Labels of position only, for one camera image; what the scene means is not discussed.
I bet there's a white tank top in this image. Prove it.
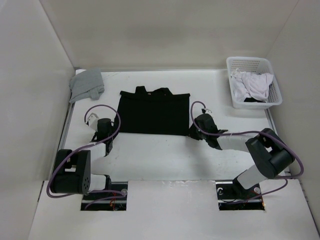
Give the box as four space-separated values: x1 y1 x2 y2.
230 69 274 102

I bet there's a white plastic basket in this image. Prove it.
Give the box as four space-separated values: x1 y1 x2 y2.
226 56 283 110

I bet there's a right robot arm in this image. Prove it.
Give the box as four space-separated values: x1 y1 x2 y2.
189 113 295 198

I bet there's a black tank top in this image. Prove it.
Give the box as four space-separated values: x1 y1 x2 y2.
114 86 191 136

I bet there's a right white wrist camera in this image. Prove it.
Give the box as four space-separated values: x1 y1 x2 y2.
201 107 212 114

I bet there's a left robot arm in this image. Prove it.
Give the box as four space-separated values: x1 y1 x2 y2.
49 118 115 200

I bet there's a folded grey tank top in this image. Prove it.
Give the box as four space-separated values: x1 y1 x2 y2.
69 68 105 104

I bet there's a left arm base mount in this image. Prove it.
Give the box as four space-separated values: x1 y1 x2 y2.
80 182 128 212

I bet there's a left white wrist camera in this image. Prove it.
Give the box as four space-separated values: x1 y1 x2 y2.
85 113 100 131

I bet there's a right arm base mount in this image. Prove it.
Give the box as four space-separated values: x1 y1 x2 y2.
215 181 265 211

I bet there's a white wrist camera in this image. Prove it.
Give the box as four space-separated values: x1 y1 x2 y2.
85 113 100 131
201 107 212 114

